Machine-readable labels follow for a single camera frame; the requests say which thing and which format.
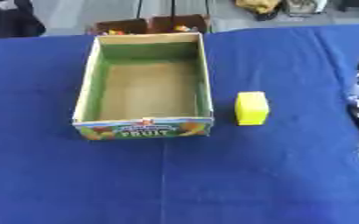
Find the tan cardboard box green inside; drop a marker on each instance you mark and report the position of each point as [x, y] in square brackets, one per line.
[147, 87]

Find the brown cardboard box with toys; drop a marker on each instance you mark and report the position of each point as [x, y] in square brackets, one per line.
[152, 25]

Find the yellow rectangular block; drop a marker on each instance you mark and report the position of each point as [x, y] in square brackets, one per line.
[251, 108]

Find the yellow bag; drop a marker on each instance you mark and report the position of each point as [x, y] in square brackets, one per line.
[258, 5]

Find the black tripod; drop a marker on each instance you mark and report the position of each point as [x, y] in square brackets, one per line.
[172, 11]

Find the person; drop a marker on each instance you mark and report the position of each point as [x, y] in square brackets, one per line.
[9, 17]

